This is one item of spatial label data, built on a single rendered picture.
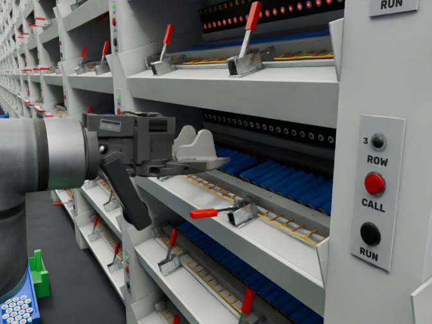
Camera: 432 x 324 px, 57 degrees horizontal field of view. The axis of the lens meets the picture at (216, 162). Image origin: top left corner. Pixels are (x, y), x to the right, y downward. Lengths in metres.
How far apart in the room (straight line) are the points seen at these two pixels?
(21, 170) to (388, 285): 0.39
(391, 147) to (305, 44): 0.21
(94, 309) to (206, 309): 0.65
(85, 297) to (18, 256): 0.85
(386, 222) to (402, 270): 0.04
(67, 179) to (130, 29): 0.48
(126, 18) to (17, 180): 0.51
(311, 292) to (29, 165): 0.34
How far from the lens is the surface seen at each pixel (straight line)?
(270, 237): 0.50
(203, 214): 0.51
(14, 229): 0.53
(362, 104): 0.35
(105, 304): 1.34
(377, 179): 0.34
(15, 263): 0.54
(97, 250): 1.46
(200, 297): 0.75
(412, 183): 0.33
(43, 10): 2.30
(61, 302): 1.39
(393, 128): 0.33
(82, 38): 1.59
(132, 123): 0.53
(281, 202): 0.53
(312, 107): 0.40
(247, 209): 0.54
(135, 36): 0.91
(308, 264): 0.45
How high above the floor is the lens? 0.69
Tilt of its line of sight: 13 degrees down
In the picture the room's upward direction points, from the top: straight up
